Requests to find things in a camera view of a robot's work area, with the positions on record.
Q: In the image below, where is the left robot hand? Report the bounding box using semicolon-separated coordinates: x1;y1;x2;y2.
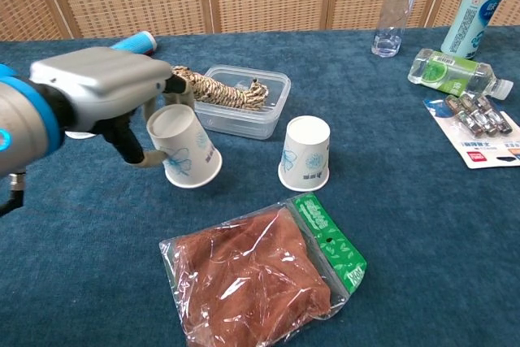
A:
29;46;195;170

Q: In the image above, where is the clear plastic food container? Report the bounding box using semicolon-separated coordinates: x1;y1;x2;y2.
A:
190;63;293;141

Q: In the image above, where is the teal tablecloth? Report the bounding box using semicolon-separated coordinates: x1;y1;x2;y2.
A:
0;24;520;347

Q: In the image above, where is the brown towel in plastic bag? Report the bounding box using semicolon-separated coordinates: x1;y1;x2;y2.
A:
158;191;368;347

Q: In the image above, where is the clear empty water bottle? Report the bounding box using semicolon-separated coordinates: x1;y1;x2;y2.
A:
370;0;420;59

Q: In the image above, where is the clear bottle with green label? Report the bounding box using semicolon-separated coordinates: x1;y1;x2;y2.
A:
407;47;515;102

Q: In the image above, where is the white milky drink bottle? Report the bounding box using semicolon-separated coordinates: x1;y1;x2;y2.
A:
440;0;510;60

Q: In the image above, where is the battery blister pack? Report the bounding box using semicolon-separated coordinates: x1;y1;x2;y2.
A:
422;93;520;170

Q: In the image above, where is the beige braided rope bundle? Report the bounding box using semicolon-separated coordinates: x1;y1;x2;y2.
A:
171;64;270;111

